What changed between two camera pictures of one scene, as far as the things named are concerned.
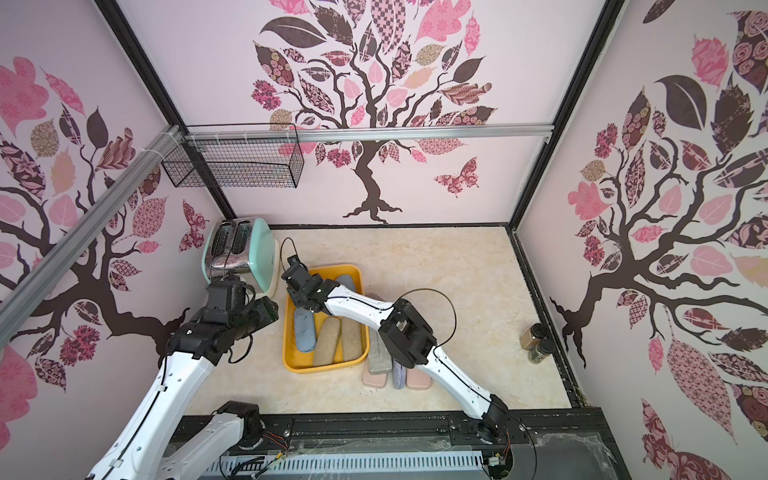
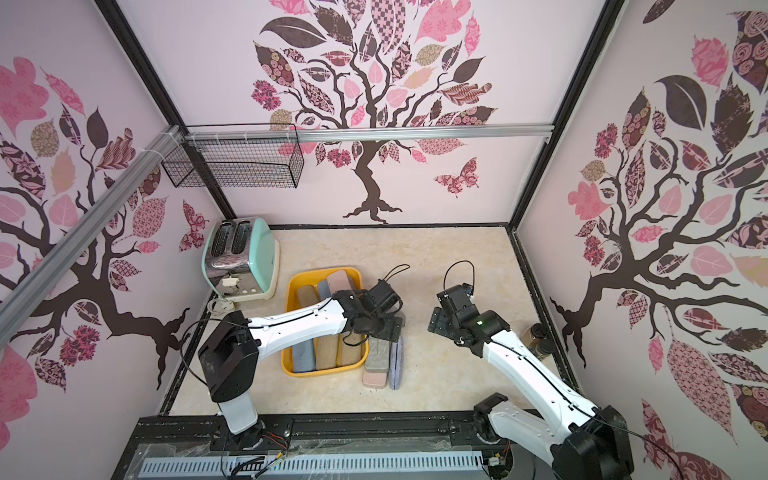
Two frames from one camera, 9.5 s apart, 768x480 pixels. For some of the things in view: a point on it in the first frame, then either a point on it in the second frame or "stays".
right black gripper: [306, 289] → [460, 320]
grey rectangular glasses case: [380, 357] stays
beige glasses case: [351, 338] stays
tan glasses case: [327, 342] stays
